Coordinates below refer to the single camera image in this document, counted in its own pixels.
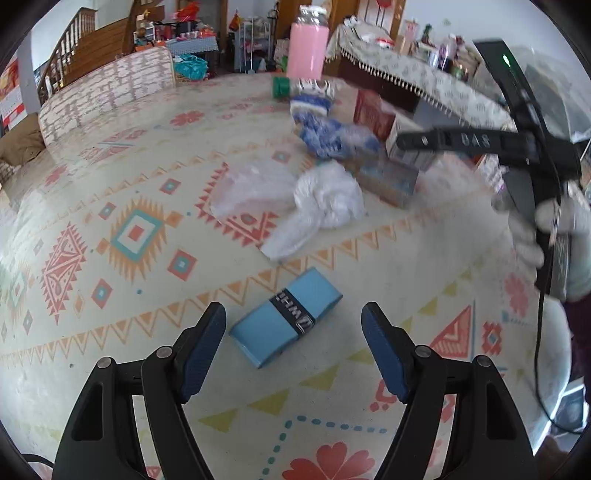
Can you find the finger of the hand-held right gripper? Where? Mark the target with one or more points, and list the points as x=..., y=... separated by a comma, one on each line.
x=461, y=139

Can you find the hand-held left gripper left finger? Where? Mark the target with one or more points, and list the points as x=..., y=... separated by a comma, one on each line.
x=203, y=350

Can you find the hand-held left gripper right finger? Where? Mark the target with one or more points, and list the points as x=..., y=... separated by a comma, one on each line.
x=385, y=350

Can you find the grey white small box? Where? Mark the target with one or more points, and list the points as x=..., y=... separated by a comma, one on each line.
x=411, y=159

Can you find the blue grip tape pack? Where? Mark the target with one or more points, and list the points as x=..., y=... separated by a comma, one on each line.
x=268, y=327

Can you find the brown teal box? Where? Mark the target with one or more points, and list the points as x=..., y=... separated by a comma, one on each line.
x=388, y=182

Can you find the maroon box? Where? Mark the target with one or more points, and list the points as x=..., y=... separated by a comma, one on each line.
x=371, y=113

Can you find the blue white wrapper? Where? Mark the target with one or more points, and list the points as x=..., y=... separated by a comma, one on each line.
x=332, y=138

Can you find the white plastic bag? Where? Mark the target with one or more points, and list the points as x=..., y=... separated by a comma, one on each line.
x=328, y=194

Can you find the clear plastic bag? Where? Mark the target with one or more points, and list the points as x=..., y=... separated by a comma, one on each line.
x=254, y=189

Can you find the person's right hand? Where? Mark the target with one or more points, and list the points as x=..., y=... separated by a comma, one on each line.
x=521, y=235

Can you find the cloth covered sideboard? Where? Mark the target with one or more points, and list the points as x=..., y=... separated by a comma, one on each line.
x=415, y=69

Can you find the patterned tablecloth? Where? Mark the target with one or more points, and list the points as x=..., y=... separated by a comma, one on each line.
x=138, y=277

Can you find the dark wooden sideboard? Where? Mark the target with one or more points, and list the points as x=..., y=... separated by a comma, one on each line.
x=364, y=74

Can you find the green cap pepper bottle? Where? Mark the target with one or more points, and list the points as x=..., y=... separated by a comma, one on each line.
x=304, y=86

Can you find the pink thermos flask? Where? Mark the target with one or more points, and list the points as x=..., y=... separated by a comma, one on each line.
x=304, y=50

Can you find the metal rack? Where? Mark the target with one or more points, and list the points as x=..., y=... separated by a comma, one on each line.
x=254, y=44

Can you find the teal bag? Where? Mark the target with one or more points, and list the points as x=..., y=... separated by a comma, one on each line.
x=191, y=64

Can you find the patterned fabric chair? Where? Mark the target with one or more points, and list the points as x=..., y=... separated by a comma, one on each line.
x=106, y=83

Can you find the checkered cloth table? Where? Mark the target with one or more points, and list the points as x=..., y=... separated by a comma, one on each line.
x=191, y=45

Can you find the wooden staircase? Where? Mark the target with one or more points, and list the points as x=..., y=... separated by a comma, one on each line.
x=101, y=46

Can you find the red wall calendar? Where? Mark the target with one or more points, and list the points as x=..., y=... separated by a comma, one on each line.
x=9, y=92

